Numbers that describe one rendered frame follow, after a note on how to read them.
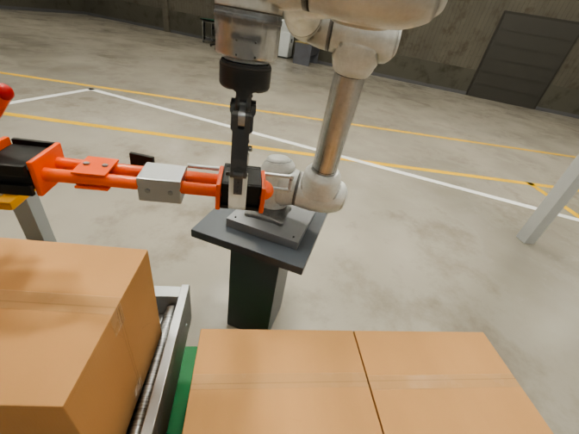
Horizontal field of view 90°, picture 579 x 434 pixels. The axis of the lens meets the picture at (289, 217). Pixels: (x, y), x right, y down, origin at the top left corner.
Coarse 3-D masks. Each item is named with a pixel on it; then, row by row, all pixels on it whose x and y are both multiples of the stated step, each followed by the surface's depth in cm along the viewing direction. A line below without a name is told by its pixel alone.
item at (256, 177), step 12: (228, 168) 53; (228, 180) 50; (252, 180) 51; (264, 180) 52; (216, 192) 49; (252, 192) 51; (264, 192) 50; (216, 204) 50; (252, 204) 52; (264, 204) 51
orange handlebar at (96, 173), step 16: (64, 160) 49; (80, 160) 49; (96, 160) 49; (112, 160) 50; (48, 176) 45; (64, 176) 46; (80, 176) 46; (96, 176) 46; (112, 176) 47; (128, 176) 48; (192, 176) 52; (208, 176) 53; (192, 192) 50; (208, 192) 50; (272, 192) 53
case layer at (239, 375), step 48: (240, 336) 108; (288, 336) 111; (336, 336) 114; (384, 336) 118; (432, 336) 121; (480, 336) 125; (192, 384) 92; (240, 384) 94; (288, 384) 97; (336, 384) 99; (384, 384) 102; (432, 384) 104; (480, 384) 107; (192, 432) 82; (240, 432) 84; (288, 432) 86; (336, 432) 87; (384, 432) 89; (432, 432) 91; (480, 432) 93; (528, 432) 96
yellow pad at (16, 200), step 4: (0, 196) 56; (4, 196) 57; (8, 196) 57; (12, 196) 57; (16, 196) 57; (20, 196) 58; (24, 196) 59; (28, 196) 61; (0, 200) 56; (4, 200) 56; (8, 200) 56; (12, 200) 56; (16, 200) 57; (20, 200) 58; (24, 200) 59; (0, 204) 55; (4, 204) 56; (8, 204) 56; (12, 204) 56; (16, 204) 57; (0, 208) 56; (4, 208) 56; (8, 208) 56; (12, 208) 56
